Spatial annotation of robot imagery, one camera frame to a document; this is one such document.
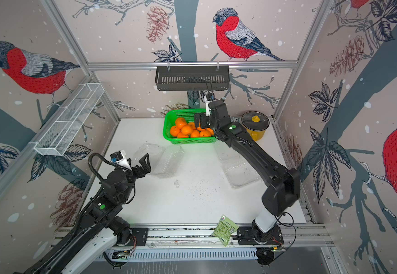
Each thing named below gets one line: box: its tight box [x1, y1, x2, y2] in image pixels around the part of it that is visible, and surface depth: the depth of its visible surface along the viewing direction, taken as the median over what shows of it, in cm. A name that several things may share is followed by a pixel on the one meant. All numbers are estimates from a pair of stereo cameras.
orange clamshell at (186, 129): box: [180, 124, 193, 136], surface depth 102 cm
